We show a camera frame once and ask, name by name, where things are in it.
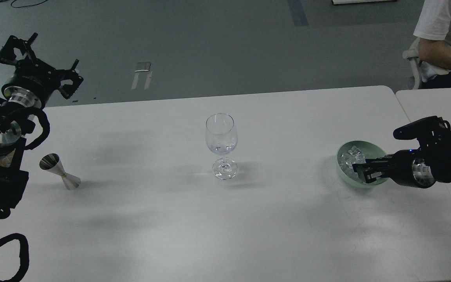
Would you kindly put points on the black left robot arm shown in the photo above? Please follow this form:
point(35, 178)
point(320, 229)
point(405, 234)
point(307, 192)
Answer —
point(24, 124)

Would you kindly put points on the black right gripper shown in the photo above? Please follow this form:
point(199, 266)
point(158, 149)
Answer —
point(405, 167)

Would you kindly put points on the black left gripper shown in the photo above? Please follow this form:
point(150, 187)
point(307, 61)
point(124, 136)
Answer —
point(35, 77)

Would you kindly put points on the green bowl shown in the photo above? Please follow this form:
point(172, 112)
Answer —
point(371, 151)

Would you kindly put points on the metal floor plate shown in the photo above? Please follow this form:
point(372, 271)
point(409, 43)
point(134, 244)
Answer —
point(142, 75)

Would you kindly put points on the steel double jigger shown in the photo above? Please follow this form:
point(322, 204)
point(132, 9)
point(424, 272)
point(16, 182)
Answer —
point(52, 163)

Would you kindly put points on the person in white shirt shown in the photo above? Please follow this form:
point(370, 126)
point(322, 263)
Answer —
point(434, 32)

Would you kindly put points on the clear wine glass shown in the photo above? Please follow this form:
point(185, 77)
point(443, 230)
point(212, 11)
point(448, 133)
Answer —
point(221, 138)

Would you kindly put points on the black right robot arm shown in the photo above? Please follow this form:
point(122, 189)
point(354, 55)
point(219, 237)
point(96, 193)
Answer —
point(434, 137)

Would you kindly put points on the clear ice cubes pile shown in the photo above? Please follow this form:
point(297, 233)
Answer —
point(348, 158)

